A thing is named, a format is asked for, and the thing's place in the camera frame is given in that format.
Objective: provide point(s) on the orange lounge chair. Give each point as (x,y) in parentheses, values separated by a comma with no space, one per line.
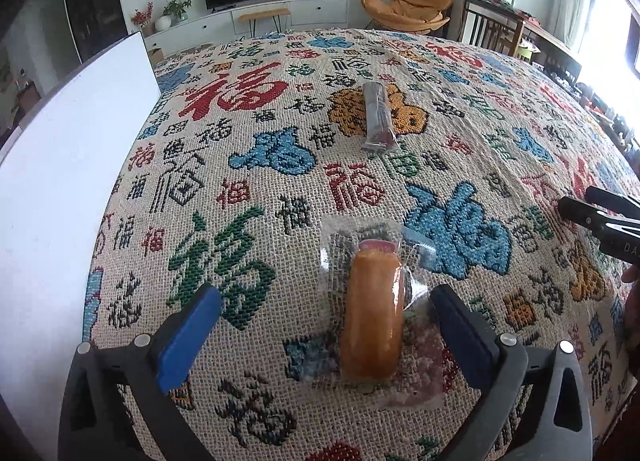
(409,16)

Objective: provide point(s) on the white storage box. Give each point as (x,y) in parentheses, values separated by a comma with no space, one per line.
(56,180)

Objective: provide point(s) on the dark wooden chair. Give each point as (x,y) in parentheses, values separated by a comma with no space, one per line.
(487,25)

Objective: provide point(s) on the small wooden bench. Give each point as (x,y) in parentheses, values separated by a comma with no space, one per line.
(275,15)

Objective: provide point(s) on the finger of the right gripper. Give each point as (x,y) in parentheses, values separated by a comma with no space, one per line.
(611,201)
(596,220)

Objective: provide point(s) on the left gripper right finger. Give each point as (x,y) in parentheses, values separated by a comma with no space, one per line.
(555,424)

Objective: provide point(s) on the orange bread roll packet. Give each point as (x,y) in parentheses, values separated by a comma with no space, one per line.
(374,275)

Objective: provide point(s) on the patterned woven tablecloth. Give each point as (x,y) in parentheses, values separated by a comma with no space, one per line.
(253,143)

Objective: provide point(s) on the plant in white vase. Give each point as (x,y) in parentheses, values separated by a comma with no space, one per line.
(174,12)

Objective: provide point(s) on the white tv cabinet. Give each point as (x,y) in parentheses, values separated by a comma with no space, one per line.
(224,26)

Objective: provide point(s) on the right hand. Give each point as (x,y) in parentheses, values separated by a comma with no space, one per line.
(632,319)

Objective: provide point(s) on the red flower arrangement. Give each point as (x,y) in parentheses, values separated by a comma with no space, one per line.
(142,20)

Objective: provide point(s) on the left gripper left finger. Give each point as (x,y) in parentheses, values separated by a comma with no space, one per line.
(94,423)

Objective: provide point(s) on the cardboard box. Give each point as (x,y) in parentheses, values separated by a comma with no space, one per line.
(155,56)

